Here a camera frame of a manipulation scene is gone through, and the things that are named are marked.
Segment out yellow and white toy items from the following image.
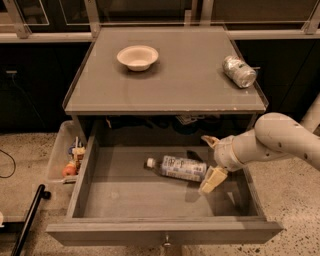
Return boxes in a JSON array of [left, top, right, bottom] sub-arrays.
[[68, 137, 86, 168]]

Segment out metal window frame rail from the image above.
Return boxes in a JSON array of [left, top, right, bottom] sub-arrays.
[[0, 0, 320, 42]]

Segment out white paper bowl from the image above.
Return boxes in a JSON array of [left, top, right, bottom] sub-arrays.
[[117, 45, 159, 72]]

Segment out black metal bar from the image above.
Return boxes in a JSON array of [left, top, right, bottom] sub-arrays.
[[11, 184, 51, 256]]

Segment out metal drawer knob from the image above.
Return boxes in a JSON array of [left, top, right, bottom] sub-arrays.
[[162, 236, 172, 248]]

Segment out orange round toy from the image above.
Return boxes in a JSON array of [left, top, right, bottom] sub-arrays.
[[62, 163, 77, 177]]

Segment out silver crushed can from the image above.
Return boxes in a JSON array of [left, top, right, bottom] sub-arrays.
[[222, 55, 257, 88]]

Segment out black cable on floor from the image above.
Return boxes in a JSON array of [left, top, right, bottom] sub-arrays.
[[0, 149, 17, 179]]

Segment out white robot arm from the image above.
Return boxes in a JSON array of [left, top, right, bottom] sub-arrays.
[[199, 95, 320, 194]]

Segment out open grey top drawer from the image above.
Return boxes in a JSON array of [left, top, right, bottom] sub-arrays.
[[47, 120, 283, 246]]

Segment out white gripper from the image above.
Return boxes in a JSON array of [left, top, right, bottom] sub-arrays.
[[199, 135, 244, 194]]

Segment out blue labelled plastic bottle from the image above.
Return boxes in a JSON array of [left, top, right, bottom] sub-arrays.
[[146, 155, 207, 182]]

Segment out grey cabinet with counter top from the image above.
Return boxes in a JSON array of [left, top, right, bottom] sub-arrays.
[[62, 26, 270, 148]]

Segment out clear plastic storage bin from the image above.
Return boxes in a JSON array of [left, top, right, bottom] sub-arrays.
[[46, 121, 81, 183]]

